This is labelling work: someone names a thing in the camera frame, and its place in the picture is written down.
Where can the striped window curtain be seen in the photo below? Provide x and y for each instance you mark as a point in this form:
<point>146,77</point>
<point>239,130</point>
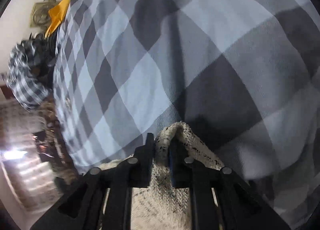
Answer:
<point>27,175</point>

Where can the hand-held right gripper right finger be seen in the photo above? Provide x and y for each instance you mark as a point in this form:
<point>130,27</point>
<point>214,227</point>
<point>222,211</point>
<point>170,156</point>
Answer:
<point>173,163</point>

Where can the dark clothes pile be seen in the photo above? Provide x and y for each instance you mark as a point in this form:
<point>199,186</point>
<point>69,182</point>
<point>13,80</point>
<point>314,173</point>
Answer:
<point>48,45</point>

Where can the blue grey checked bed sheet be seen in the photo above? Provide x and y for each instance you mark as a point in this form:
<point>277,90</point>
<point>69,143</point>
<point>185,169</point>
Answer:
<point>175,57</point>

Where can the olive electric fan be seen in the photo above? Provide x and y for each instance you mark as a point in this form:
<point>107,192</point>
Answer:
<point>40,16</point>

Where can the white speckled fuzzy garment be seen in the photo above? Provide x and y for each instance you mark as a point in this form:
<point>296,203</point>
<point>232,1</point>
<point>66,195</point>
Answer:
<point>160,195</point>

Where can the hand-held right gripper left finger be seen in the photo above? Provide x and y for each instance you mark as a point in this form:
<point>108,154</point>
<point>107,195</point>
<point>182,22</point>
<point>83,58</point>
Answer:
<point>146,160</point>

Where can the yellow cloth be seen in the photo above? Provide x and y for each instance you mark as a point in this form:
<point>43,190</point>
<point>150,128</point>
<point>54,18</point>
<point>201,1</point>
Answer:
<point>58,15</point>

